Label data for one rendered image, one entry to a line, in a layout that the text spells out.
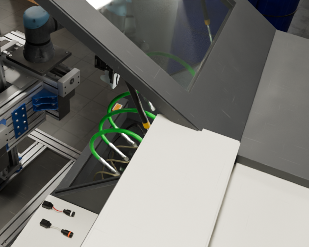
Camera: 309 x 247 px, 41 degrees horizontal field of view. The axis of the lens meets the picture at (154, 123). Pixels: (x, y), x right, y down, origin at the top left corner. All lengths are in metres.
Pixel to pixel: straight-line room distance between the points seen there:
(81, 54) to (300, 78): 2.77
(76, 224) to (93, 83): 2.22
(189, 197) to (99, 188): 0.57
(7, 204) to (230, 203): 1.72
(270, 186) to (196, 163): 0.22
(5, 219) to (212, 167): 1.69
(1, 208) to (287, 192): 1.79
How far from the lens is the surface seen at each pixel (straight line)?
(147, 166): 0.92
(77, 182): 1.71
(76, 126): 3.19
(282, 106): 1.27
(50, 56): 2.06
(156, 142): 0.98
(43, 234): 1.49
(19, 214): 2.45
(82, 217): 1.52
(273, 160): 1.10
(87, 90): 3.51
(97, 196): 1.44
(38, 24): 1.96
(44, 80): 2.09
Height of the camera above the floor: 2.26
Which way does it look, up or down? 44 degrees down
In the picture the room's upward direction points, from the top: 10 degrees clockwise
